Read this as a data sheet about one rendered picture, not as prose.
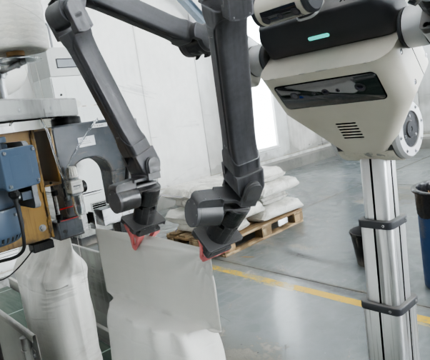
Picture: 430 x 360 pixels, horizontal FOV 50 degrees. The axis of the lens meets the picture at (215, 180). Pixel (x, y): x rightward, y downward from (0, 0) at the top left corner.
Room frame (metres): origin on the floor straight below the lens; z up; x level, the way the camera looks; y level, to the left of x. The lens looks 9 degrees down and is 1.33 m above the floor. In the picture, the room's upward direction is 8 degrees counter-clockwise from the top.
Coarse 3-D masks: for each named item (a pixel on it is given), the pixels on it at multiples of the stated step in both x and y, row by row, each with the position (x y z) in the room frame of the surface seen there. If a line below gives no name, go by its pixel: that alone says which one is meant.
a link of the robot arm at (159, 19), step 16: (64, 0) 1.01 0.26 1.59; (96, 0) 1.08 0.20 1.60; (112, 0) 1.11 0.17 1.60; (128, 0) 1.14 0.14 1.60; (48, 16) 1.05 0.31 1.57; (64, 16) 1.01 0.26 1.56; (112, 16) 1.15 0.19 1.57; (128, 16) 1.14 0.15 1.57; (144, 16) 1.16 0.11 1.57; (160, 16) 1.19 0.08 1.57; (160, 32) 1.21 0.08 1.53; (176, 32) 1.22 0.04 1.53; (192, 32) 1.23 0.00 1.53; (208, 48) 1.25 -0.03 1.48
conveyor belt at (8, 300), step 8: (8, 288) 2.81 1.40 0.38; (0, 296) 2.67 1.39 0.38; (8, 296) 2.65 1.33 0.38; (16, 296) 2.63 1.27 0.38; (0, 304) 2.54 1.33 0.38; (8, 304) 2.52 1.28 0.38; (16, 304) 2.50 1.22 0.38; (8, 312) 2.40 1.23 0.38; (16, 312) 2.39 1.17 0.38; (16, 320) 2.28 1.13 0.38; (24, 320) 2.26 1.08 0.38; (104, 344) 1.88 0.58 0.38; (104, 352) 1.81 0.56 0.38
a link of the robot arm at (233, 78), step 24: (216, 0) 0.74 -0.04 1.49; (240, 0) 0.67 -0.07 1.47; (216, 24) 0.71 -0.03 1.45; (240, 24) 0.72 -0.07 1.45; (216, 48) 0.74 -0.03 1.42; (240, 48) 0.74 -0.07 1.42; (216, 72) 0.76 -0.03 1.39; (240, 72) 0.76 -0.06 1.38; (216, 96) 0.81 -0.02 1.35; (240, 96) 0.78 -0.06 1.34; (240, 120) 0.80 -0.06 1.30; (240, 144) 0.82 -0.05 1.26; (240, 168) 0.84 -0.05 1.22; (240, 192) 0.86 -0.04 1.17
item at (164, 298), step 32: (128, 256) 1.23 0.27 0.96; (160, 256) 1.12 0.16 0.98; (192, 256) 1.04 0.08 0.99; (128, 288) 1.26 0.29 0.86; (160, 288) 1.13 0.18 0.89; (192, 288) 1.05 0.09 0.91; (128, 320) 1.16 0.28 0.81; (160, 320) 1.11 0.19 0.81; (192, 320) 1.07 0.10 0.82; (128, 352) 1.15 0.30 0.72; (160, 352) 1.04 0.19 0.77; (192, 352) 1.01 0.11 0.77; (224, 352) 1.08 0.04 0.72
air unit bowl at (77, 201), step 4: (72, 196) 1.30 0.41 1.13; (76, 196) 1.30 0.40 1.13; (80, 196) 1.31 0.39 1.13; (72, 200) 1.31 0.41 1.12; (76, 200) 1.30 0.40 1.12; (80, 200) 1.31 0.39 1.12; (76, 204) 1.30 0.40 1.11; (80, 204) 1.31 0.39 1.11; (76, 208) 1.30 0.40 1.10; (80, 208) 1.30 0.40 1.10; (76, 212) 1.30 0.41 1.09; (80, 212) 1.30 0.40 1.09
